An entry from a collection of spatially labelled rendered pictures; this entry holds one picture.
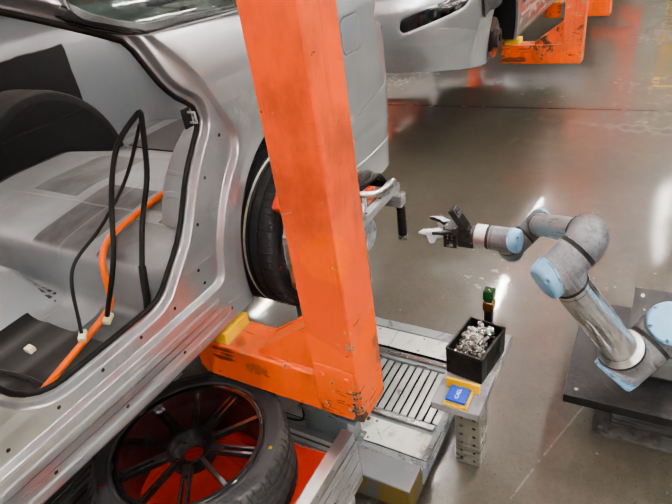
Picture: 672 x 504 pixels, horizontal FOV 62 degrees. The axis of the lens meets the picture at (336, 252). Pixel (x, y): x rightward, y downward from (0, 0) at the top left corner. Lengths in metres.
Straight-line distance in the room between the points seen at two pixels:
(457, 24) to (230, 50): 2.77
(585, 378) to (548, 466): 0.37
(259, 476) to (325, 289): 0.63
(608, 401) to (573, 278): 0.72
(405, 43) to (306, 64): 3.17
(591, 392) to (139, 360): 1.58
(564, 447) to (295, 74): 1.82
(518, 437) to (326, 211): 1.46
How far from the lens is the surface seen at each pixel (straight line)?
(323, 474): 1.93
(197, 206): 1.80
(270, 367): 1.92
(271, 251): 2.00
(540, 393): 2.69
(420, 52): 4.42
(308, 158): 1.34
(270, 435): 1.92
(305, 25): 1.26
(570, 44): 5.43
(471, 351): 2.03
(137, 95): 3.90
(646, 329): 2.17
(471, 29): 4.50
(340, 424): 2.30
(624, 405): 2.29
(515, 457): 2.45
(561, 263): 1.66
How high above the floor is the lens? 1.93
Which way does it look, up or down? 31 degrees down
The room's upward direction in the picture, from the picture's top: 9 degrees counter-clockwise
